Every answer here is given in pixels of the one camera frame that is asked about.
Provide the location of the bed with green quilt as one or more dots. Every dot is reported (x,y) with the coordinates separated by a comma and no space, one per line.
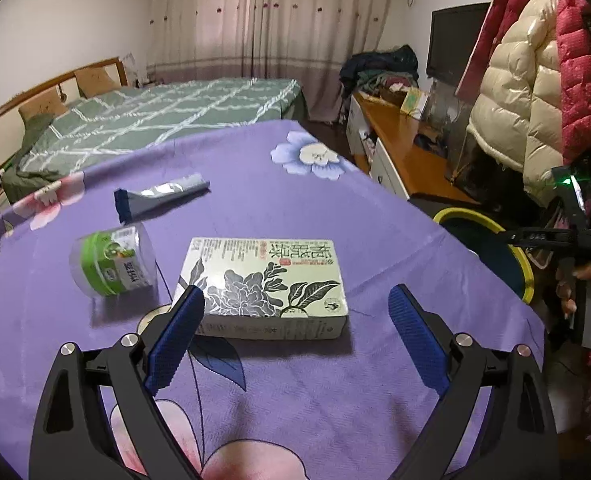
(165,110)

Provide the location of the black television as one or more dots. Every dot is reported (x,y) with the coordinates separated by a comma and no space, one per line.
(455,45)

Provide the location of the pile of dark clothes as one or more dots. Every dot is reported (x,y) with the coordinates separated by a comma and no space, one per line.
(380,70)

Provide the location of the yellow-rimmed trash bin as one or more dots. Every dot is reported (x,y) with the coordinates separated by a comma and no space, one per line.
(470,232)

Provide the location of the red puffer jacket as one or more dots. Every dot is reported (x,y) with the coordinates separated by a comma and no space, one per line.
(583,70)

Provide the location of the red coat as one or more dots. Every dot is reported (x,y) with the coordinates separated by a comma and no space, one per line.
(500,5)

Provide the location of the wooden headboard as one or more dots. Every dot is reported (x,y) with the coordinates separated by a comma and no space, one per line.
(5,115)

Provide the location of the cream puffer jacket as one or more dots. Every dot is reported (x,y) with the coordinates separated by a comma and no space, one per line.
(515,85)

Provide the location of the wooden desk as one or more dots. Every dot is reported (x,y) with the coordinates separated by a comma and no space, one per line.
(410,155)

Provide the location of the purple floral tablecloth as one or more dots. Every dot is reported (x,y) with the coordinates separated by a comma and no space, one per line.
(300,390)

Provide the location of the white drawer cabinet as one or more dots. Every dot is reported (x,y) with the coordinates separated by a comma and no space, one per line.
(380,160)

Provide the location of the green printed box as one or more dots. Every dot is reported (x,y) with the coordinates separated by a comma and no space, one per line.
(414,102)

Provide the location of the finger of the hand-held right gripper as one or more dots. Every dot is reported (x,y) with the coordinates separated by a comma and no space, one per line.
(535,236)
(540,256)

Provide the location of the blue silver tube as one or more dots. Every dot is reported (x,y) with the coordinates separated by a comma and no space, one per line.
(160,197)

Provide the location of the brown pillow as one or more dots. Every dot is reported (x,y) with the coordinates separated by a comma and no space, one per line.
(95,82)
(43,105)

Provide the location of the green floral drink carton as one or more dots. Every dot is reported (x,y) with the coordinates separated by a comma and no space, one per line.
(265,280)

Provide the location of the clear glass tank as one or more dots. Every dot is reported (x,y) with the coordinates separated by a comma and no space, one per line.
(445,120)

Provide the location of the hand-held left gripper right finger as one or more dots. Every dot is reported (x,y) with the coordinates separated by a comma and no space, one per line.
(418,340)

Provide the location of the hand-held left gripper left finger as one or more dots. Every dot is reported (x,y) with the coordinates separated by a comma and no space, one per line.
(175,340)

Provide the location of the pink striped curtain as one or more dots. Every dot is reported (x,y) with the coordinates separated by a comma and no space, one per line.
(275,25)

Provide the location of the clear cup with green label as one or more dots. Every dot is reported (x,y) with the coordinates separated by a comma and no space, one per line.
(113,260)

